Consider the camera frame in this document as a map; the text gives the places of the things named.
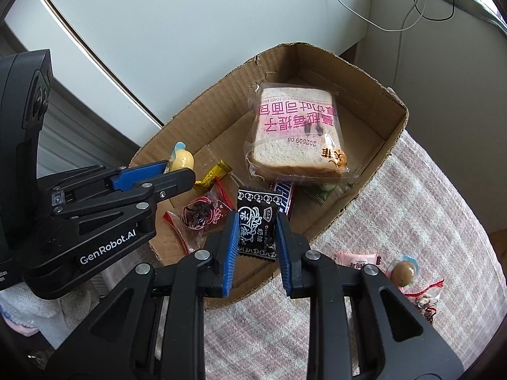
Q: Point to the dark candy pack red ends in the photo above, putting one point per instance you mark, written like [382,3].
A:
[426,303]

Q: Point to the chocolate bar blue white label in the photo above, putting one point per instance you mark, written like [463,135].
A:
[284,196]

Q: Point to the white knit cloth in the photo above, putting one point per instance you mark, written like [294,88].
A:
[39,312]

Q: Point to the pink checked tablecloth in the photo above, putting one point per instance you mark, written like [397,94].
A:
[416,206]

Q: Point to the brown ball candy clear wrapper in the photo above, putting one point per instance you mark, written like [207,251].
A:
[402,274]

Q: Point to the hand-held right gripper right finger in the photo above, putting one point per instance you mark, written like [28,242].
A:
[283,253]

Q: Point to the light green snack packet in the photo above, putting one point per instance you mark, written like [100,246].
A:
[323,194]

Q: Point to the brown cardboard box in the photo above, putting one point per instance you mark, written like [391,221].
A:
[317,75]

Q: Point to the sliced bread packet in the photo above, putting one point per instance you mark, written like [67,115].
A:
[293,126]

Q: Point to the black and white snack packet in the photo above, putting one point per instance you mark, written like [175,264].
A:
[257,213]

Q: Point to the pink candy packet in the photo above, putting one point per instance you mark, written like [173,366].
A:
[356,261]

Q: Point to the red plum candy pack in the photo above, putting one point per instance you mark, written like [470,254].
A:
[198,211]

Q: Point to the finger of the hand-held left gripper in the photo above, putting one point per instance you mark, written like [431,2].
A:
[174,182]
[134,176]

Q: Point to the small jelly cup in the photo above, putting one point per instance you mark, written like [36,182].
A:
[184,160]

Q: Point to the white cabinet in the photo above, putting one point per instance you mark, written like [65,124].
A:
[198,27]

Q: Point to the white slatted panel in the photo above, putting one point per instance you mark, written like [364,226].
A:
[79,138]

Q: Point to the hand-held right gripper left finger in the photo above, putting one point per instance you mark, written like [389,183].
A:
[231,253]

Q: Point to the yellow candy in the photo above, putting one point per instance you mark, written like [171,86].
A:
[212,174]

